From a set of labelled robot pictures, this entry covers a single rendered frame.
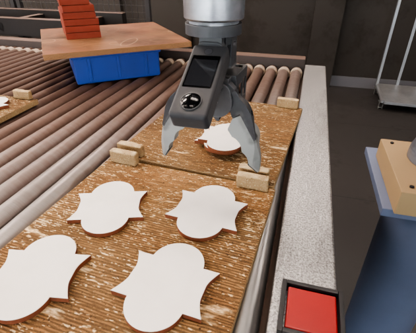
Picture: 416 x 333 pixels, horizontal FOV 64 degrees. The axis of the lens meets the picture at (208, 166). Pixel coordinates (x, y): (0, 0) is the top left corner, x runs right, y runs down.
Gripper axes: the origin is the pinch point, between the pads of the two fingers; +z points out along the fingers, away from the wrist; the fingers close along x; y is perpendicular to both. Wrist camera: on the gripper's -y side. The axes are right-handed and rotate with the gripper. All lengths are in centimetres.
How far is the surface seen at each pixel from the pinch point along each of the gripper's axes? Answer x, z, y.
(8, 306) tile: 16.1, 8.1, -25.0
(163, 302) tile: -0.9, 8.1, -18.5
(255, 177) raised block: -5.7, 6.3, 8.9
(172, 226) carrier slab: 4.1, 8.9, -5.2
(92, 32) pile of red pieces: 71, -4, 71
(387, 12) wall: -65, 20, 387
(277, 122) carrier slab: -4.9, 9.0, 39.9
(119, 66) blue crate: 55, 5, 61
